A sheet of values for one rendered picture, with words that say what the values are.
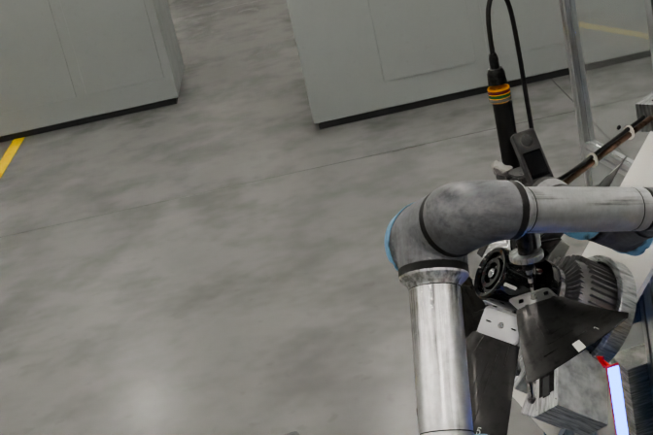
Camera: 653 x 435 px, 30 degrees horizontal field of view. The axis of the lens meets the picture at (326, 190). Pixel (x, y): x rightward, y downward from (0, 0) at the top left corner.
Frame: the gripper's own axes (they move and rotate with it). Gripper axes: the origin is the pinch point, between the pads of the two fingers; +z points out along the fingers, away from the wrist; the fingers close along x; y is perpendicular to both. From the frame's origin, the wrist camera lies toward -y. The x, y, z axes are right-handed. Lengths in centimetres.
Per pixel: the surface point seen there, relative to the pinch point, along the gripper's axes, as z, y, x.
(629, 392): 16, 71, 26
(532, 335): -16.3, 30.7, -6.4
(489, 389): -2.9, 47.2, -13.1
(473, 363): 1.8, 42.8, -14.0
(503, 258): 4.0, 22.7, -2.7
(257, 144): 552, 146, 27
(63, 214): 519, 146, -106
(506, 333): 2.1, 38.6, -5.6
